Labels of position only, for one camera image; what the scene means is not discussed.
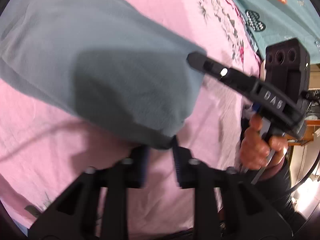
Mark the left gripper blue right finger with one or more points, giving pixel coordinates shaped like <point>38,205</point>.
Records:
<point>184,170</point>

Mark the pink floral bed sheet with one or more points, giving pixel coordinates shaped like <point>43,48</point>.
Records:
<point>44,148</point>

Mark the teal heart print pillow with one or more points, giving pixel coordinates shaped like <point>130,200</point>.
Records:
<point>274,21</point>

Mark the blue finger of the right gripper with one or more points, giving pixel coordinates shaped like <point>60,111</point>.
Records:
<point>231,77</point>

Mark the person right hand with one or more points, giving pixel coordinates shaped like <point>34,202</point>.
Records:
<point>255,153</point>

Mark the grey fleece pants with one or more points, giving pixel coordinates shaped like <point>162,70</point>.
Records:
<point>101,60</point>

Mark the person right forearm dark sleeve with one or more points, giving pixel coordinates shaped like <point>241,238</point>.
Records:
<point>274,188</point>

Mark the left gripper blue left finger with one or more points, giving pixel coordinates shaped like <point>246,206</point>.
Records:
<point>138,169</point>

